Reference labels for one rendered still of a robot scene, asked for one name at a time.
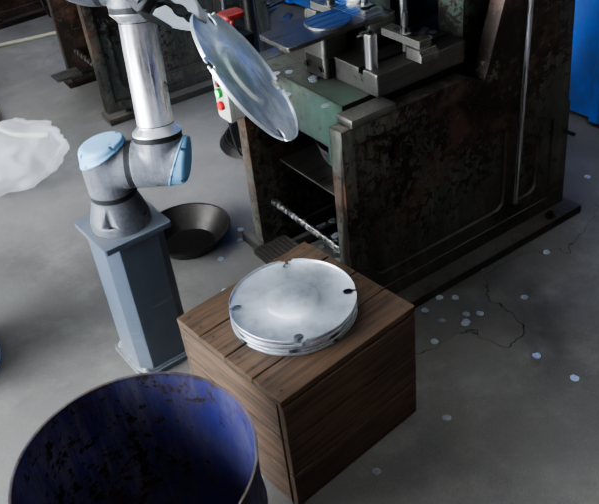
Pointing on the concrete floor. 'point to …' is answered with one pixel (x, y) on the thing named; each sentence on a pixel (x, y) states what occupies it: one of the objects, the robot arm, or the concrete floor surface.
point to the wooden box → (313, 383)
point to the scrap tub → (143, 447)
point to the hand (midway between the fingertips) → (199, 22)
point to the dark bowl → (194, 229)
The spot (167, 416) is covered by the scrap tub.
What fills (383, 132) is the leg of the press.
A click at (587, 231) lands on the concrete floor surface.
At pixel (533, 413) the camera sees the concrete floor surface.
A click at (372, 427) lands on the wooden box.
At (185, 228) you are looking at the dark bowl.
